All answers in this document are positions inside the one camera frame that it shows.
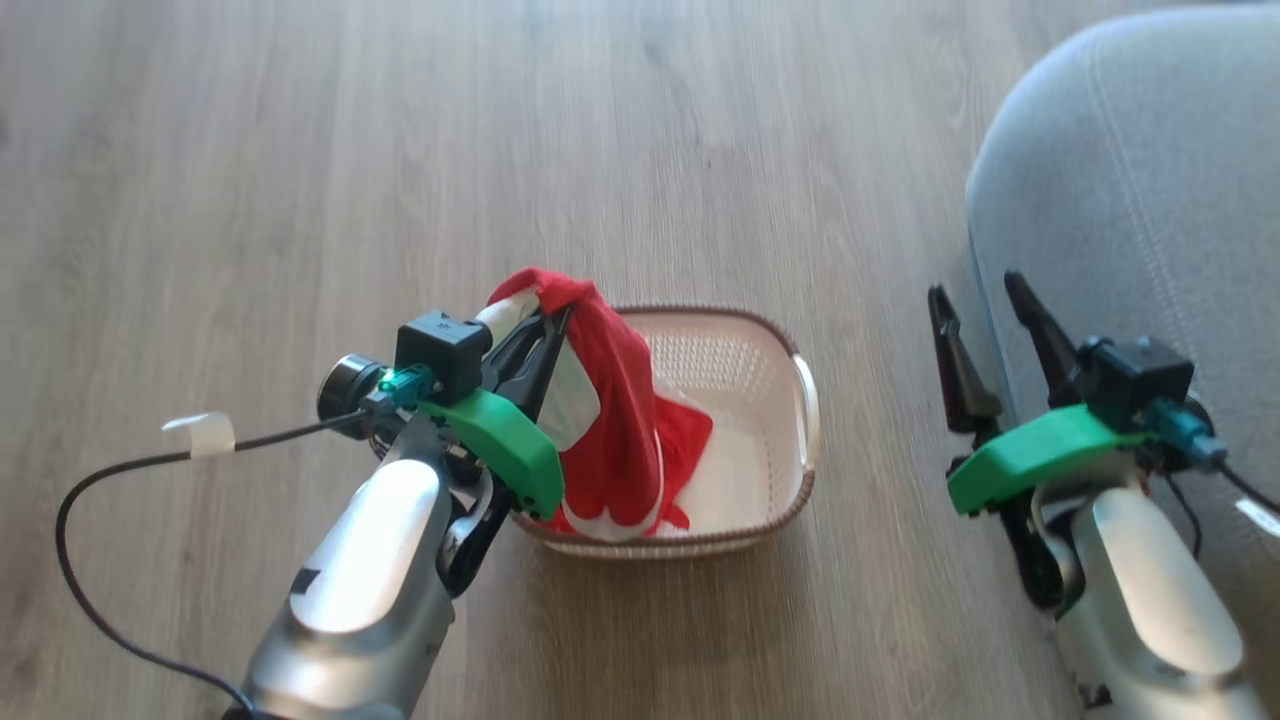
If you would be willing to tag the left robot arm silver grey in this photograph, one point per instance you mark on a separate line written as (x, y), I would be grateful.
(370, 560)

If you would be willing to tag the red and white garment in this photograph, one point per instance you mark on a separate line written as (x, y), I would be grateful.
(620, 420)

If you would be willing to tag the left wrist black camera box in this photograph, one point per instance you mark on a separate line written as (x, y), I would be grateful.
(445, 350)

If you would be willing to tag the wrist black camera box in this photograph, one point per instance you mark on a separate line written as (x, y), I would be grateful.
(1140, 375)
(445, 350)

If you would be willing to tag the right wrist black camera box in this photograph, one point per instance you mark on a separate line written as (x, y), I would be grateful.
(1140, 375)

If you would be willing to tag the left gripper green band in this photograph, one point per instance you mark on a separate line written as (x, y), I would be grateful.
(505, 440)

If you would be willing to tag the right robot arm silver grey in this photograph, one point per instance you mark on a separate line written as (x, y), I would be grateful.
(1150, 590)

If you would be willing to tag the grey fabric sofa seat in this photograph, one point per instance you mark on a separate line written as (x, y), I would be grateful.
(1130, 180)

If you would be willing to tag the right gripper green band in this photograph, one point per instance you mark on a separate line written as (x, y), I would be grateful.
(1040, 450)

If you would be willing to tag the cream plastic laundry basket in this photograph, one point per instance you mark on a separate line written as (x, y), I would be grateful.
(745, 400)

